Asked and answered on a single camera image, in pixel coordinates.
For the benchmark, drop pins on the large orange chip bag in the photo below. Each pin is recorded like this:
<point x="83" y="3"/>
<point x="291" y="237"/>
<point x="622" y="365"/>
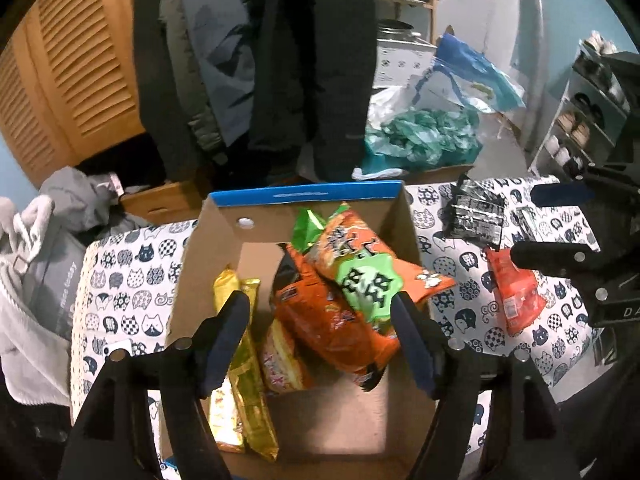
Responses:
<point x="320" y="325"/>

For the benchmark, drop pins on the black slippers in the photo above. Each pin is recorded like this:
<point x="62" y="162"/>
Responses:
<point x="590" y="105"/>

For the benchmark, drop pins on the white shoe rack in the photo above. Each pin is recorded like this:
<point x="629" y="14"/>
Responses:
<point x="600" y="85"/>

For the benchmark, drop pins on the white patterned storage box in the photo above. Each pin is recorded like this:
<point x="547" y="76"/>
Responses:
<point x="395" y="65"/>

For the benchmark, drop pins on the wooden louvered cabinet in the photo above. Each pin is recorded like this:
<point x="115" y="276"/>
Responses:
<point x="75" y="60"/>

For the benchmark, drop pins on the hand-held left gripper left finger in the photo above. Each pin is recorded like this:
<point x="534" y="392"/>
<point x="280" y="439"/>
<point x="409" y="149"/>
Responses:
<point x="225" y="340"/>

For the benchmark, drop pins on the tan shoe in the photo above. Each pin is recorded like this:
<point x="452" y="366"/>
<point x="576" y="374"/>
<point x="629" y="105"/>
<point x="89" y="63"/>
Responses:
<point x="567" y="120"/>
<point x="581" y="132"/>

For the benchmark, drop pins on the white plastic bag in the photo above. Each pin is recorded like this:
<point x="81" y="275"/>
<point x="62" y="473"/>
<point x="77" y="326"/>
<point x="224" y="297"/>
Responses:
<point x="387" y="105"/>

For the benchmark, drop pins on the small black snack packet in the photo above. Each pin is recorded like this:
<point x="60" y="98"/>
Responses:
<point x="525" y="220"/>

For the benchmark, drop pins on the white sneakers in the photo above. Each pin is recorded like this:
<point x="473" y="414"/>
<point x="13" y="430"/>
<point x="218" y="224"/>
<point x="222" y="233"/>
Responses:
<point x="597" y="42"/>

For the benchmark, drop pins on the green crumpled plastic bags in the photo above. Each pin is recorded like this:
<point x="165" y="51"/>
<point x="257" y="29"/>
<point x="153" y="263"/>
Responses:
<point x="425" y="135"/>

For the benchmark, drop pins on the orange packet with green label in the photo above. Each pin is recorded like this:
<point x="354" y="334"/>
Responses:
<point x="345" y="245"/>

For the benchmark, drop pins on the dark metal pan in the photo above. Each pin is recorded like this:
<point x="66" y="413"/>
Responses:
<point x="395" y="30"/>

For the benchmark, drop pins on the blue cardboard box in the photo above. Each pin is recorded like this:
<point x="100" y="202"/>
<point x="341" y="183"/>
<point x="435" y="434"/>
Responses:
<point x="340" y="420"/>

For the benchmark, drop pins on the grey hooded sweatshirt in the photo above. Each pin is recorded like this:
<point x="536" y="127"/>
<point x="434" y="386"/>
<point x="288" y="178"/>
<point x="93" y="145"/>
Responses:
<point x="30" y="360"/>

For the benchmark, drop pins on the cat print tablecloth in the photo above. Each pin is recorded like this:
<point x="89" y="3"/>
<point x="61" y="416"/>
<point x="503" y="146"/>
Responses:
<point x="130" y="280"/>

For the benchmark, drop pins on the white shoe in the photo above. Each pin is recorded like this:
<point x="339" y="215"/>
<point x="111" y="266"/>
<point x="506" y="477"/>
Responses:
<point x="551" y="144"/>
<point x="564" y="156"/>

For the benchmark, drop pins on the grey coat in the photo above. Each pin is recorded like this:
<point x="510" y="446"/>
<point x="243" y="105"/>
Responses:
<point x="220" y="60"/>

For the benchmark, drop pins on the black jacket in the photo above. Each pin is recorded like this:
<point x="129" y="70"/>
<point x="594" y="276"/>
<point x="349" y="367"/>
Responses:
<point x="155" y="85"/>

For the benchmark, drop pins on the brown cardboard box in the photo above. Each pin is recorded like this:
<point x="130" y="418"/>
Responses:
<point x="440" y="175"/>

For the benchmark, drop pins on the long black coat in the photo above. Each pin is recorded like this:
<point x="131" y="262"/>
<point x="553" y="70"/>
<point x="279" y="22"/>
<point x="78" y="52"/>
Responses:
<point x="315" y="60"/>

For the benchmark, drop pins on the small red gold snack packet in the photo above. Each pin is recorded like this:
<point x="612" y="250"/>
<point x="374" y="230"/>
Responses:
<point x="285" y="365"/>

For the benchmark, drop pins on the blue plastic bag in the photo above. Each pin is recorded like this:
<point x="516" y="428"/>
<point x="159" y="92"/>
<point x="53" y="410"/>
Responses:
<point x="465" y="60"/>

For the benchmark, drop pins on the large black snack packet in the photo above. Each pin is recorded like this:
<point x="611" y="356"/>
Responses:
<point x="475" y="215"/>

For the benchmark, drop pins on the green snack packet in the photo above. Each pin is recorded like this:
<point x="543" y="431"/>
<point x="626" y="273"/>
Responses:
<point x="306" y="225"/>

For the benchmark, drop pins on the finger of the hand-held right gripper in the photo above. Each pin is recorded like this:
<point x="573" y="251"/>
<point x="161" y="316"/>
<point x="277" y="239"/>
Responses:
<point x="565" y="194"/>
<point x="550" y="257"/>

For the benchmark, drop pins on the grey hoodie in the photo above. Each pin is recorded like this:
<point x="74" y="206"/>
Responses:
<point x="75" y="195"/>

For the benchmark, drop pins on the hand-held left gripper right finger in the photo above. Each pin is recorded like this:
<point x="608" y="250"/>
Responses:
<point x="415" y="345"/>

